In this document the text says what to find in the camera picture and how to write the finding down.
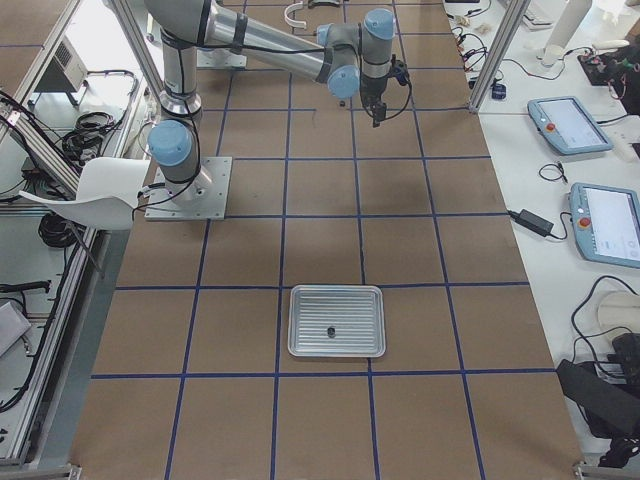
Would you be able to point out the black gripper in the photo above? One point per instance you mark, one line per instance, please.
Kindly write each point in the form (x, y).
(372, 92)

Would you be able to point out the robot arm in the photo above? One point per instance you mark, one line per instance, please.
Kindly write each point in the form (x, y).
(350, 59)

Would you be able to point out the ribbed metal tray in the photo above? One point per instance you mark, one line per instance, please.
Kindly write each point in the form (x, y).
(355, 311)

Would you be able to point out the dark brake shoe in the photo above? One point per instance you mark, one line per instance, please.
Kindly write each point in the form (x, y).
(318, 3)

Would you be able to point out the white curved plastic part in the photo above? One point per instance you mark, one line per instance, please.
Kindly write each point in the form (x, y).
(290, 16)

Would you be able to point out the blue teach pendant far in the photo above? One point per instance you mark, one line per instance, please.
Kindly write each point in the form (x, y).
(567, 126)

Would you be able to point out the blue teach pendant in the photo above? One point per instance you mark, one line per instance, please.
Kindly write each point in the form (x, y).
(605, 223)
(567, 126)

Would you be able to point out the black power adapter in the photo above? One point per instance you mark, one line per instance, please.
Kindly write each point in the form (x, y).
(532, 222)

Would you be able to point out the blue teach pendant near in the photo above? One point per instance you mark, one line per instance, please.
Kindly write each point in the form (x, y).
(605, 223)

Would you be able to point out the white plastic chair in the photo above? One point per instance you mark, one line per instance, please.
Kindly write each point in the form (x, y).
(106, 194)

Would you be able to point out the aluminium frame post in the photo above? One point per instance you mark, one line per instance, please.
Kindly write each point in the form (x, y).
(501, 42)

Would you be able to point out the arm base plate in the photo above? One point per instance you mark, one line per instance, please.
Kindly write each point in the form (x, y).
(220, 59)
(206, 198)

